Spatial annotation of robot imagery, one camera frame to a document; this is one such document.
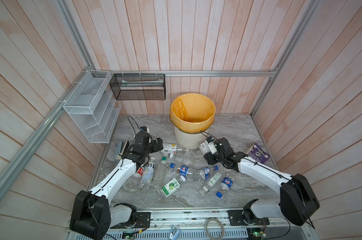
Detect square white label bottle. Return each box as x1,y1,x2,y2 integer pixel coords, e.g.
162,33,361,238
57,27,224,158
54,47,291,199
199,141,211,155

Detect white cap tall bottle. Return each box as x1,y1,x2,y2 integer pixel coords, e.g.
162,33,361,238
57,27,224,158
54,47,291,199
138,157,156,190

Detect pepsi label bottle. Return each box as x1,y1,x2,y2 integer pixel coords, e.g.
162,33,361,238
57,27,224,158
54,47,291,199
216,177,233,199

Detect green cap clear bottle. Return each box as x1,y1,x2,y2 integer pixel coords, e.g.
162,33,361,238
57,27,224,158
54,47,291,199
153,154,168,187

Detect green text bottle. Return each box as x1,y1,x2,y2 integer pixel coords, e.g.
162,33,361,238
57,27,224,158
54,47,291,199
199,172,222,196

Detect blue label crushed bottle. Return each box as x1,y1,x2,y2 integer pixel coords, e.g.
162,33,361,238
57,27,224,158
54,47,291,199
170,163,197,178

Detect green lime label bottle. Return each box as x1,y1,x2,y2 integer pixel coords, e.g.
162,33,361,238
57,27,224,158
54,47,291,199
161,175,186,198

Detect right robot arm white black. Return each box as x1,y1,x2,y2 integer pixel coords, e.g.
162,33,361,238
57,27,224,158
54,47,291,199
200,137,320,226

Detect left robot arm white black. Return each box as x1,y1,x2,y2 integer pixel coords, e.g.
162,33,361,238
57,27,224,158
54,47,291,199
69,132,164,240

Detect cream waste bin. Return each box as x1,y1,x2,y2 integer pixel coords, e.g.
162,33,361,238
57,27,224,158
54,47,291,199
174,126,207,150

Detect yellow bin liner bag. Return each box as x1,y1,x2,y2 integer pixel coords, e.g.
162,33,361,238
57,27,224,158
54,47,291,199
170,93,216,133

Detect black smartphone white case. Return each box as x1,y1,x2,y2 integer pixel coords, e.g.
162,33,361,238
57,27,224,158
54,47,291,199
115,141,130,161

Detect white label clear bottle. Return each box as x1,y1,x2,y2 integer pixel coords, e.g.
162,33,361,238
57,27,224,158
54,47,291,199
162,143,190,154

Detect blue cap crushed bottle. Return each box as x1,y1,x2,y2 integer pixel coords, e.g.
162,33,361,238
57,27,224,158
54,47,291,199
196,166,219,181

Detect purple framed card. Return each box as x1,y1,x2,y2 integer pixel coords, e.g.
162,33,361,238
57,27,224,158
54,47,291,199
245,143,271,164

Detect clear bottle white cap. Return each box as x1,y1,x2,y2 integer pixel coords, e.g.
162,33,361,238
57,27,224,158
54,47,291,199
169,153,197,166

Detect red label water bottle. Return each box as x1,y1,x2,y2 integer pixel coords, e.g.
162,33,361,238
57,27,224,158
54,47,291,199
123,167,144,192

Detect black mesh basket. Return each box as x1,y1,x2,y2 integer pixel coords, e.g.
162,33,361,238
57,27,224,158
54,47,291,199
110,73,166,101

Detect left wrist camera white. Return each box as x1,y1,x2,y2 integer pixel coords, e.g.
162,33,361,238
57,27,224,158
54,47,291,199
139,126,150,136

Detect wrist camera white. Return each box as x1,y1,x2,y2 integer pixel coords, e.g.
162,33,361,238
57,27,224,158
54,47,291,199
139,126,150,136
207,136,217,155

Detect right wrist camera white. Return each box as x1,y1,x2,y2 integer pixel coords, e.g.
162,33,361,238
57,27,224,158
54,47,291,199
207,136,217,155

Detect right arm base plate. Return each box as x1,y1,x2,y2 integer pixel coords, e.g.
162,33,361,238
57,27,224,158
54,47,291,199
227,210,270,226

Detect white wire mesh shelf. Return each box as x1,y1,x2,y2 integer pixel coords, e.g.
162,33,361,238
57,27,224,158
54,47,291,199
64,71,121,144

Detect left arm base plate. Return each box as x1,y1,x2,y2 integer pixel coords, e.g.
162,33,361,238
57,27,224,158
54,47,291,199
110,212,151,229

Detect coiled grey cable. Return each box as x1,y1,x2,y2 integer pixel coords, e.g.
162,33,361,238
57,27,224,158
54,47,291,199
204,218,226,240

